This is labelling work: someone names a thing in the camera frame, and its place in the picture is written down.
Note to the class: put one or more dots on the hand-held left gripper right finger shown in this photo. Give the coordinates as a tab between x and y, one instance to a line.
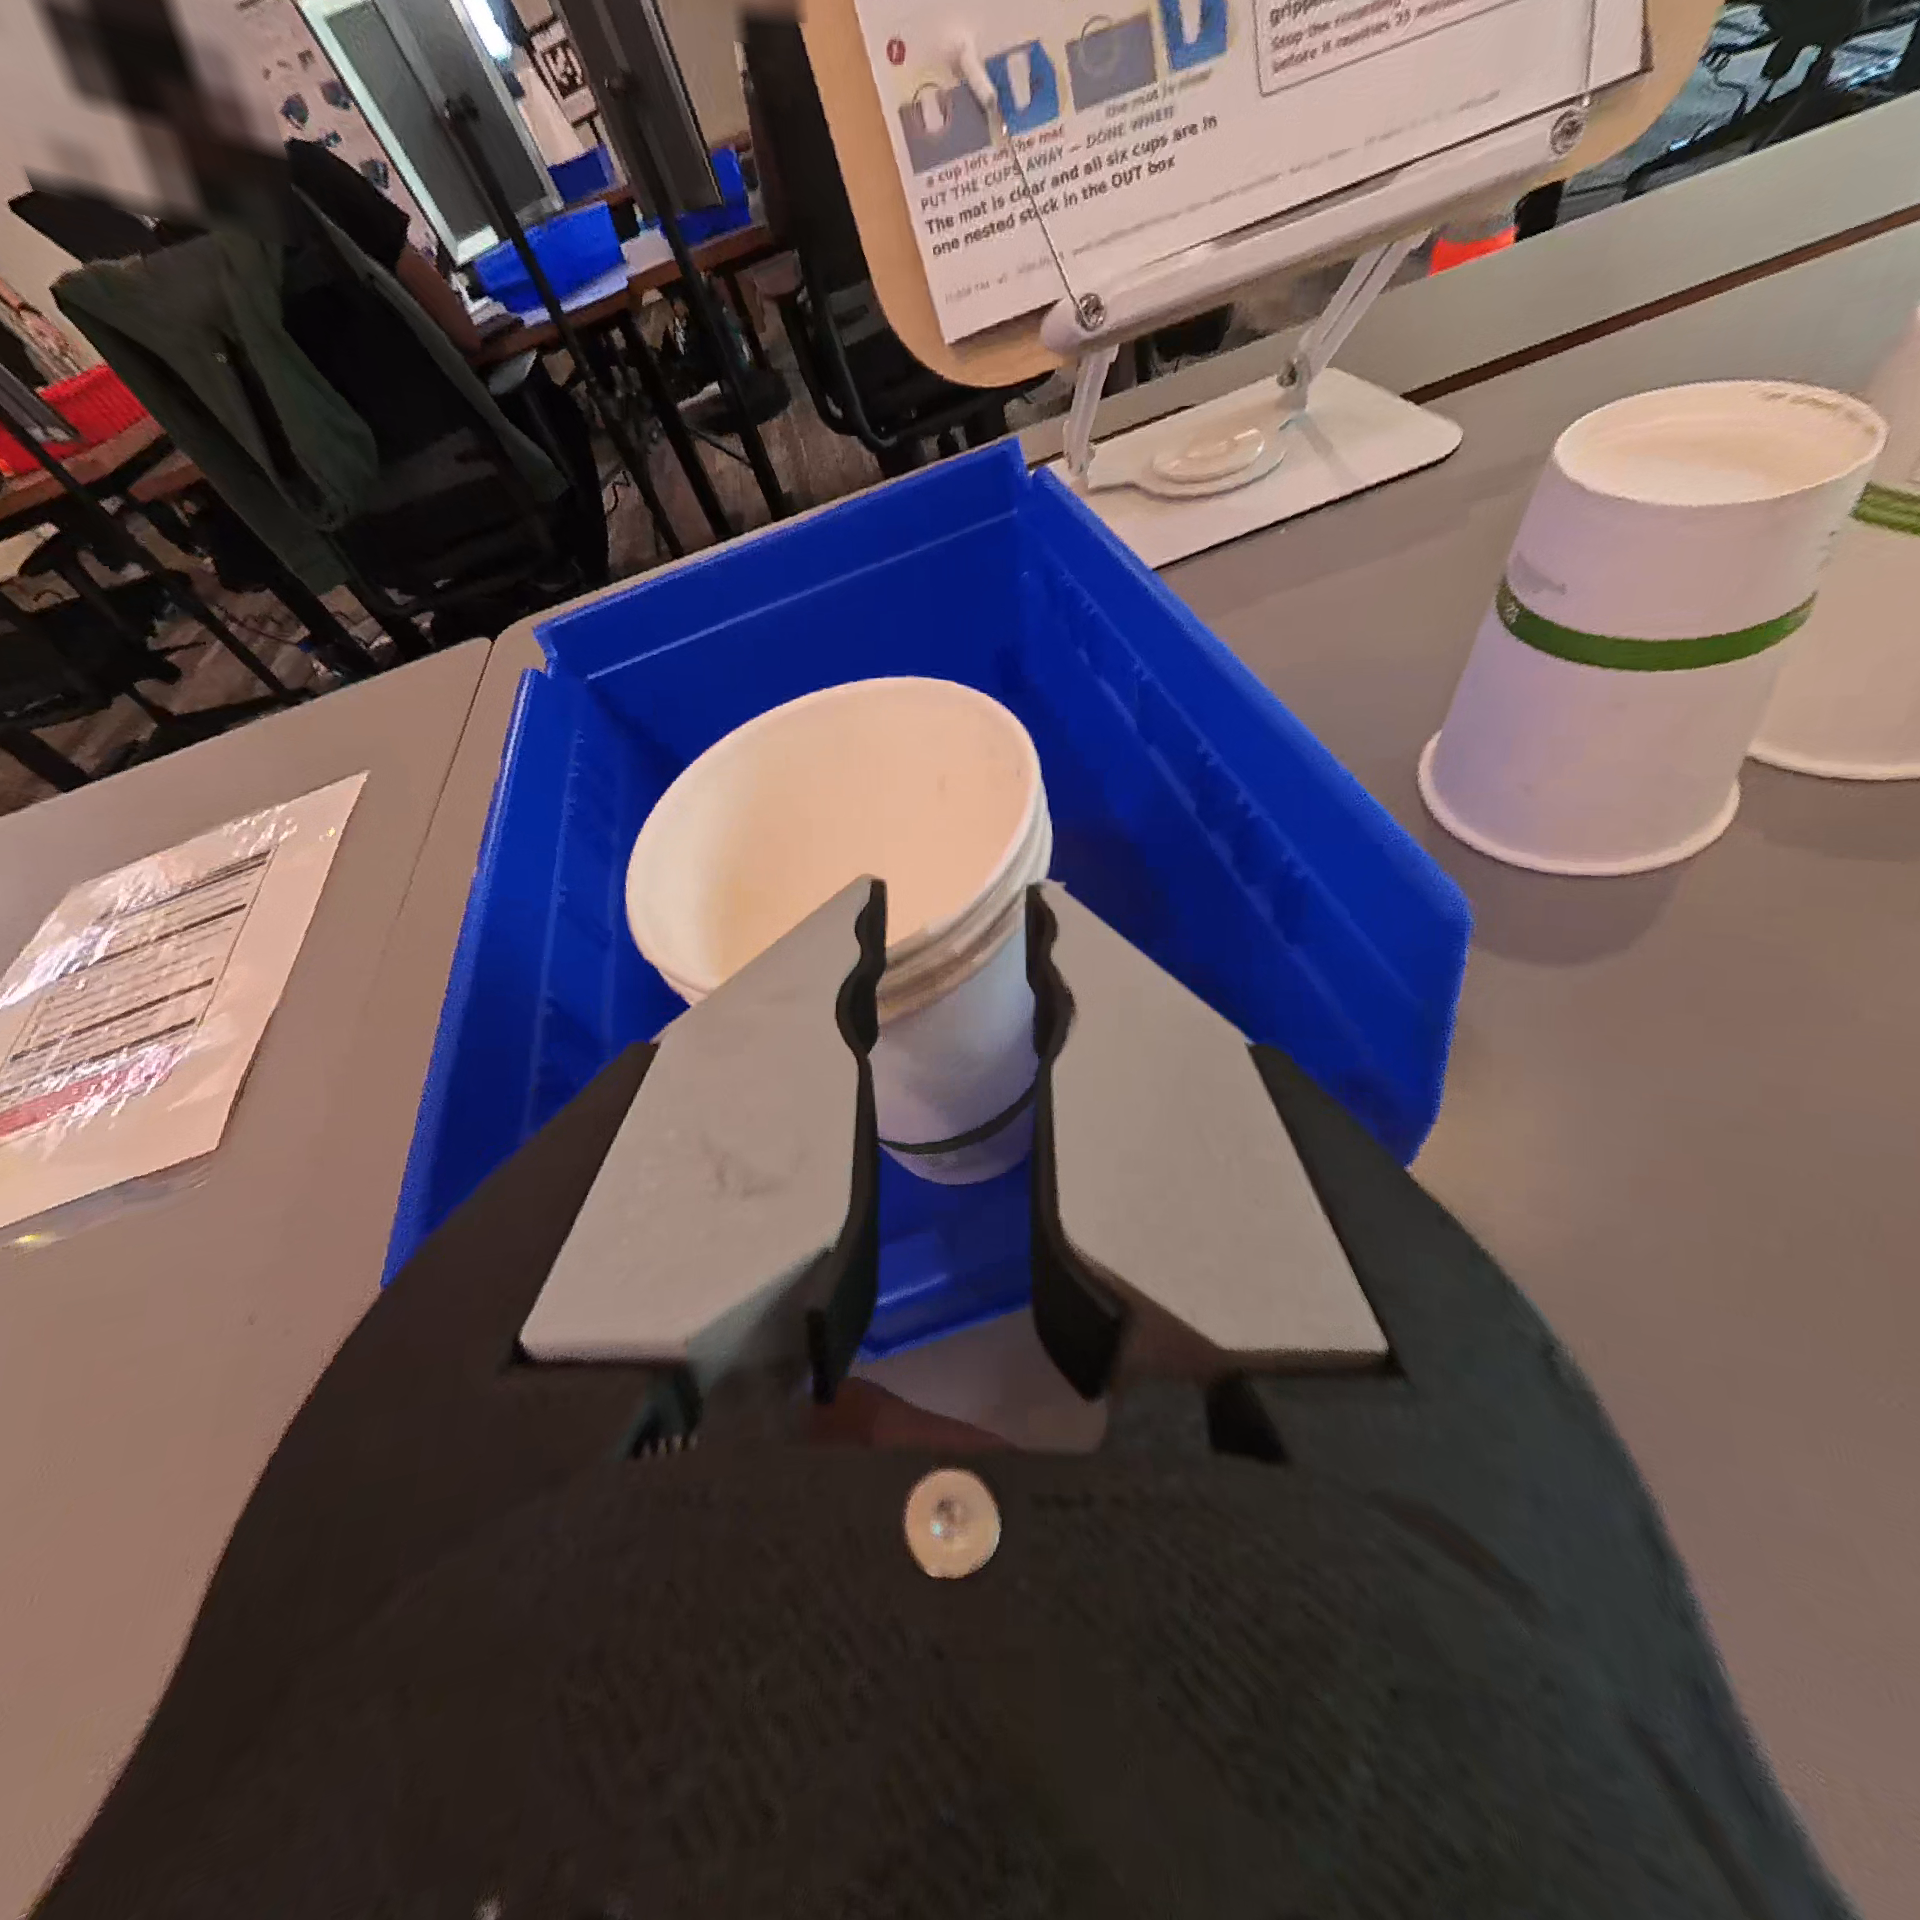
1201	1201

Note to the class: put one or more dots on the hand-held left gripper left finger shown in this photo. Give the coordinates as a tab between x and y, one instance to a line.
720	1172

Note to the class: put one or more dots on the white green-banded paper cup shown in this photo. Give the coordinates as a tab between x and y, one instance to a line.
1622	720
960	1068
810	811
968	973
1862	676

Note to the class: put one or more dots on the blue plastic bin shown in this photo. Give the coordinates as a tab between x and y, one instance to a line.
1201	781

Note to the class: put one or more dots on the laminated paper sheet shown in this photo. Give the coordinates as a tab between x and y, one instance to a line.
150	974

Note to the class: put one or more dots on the white board stand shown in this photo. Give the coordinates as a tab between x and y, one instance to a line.
1349	435

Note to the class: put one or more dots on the black tripod stand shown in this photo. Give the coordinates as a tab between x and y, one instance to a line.
662	301

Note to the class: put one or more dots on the black office chair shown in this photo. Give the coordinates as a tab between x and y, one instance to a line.
840	301

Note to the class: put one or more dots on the green jacket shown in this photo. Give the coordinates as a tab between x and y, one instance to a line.
254	389

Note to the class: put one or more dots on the small blue bin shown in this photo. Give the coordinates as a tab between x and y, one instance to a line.
557	254

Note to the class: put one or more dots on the wooden instruction board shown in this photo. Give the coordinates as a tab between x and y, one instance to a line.
867	182

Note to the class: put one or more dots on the red basket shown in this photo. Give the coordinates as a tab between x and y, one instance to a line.
61	413

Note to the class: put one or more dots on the printed instruction sheet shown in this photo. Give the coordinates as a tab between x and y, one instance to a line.
1349	149

